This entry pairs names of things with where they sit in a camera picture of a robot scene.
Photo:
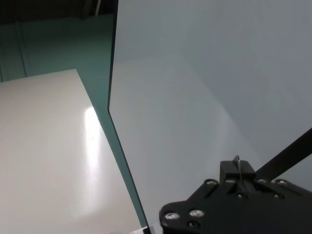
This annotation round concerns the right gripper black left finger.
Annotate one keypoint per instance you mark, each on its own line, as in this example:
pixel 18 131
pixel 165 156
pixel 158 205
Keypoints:
pixel 226 175

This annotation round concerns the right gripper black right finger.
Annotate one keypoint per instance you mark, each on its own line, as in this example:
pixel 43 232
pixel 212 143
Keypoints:
pixel 248 174

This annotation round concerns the white side table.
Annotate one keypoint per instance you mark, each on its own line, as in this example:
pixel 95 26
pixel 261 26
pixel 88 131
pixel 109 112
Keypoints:
pixel 48 146

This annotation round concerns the black tape frame outline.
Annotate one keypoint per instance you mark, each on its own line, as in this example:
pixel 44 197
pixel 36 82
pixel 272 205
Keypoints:
pixel 285 156

